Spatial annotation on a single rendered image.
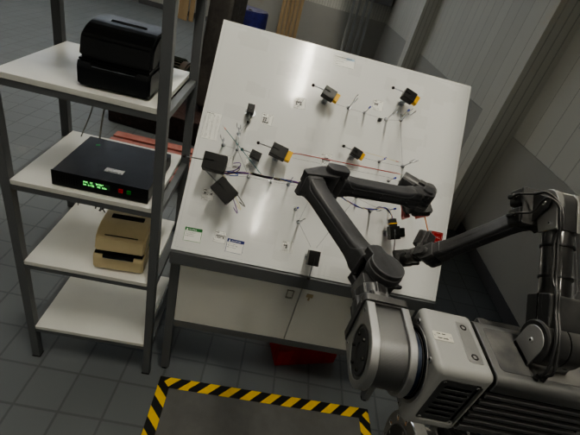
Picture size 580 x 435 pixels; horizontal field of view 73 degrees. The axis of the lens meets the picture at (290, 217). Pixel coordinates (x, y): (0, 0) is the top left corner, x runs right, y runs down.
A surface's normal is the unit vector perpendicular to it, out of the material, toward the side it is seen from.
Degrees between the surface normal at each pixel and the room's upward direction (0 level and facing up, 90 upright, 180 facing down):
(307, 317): 90
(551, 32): 90
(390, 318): 0
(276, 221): 52
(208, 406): 0
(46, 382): 0
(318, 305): 90
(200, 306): 90
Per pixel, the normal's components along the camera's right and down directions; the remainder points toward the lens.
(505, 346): 0.24, -0.80
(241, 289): -0.02, 0.56
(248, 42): 0.13, -0.07
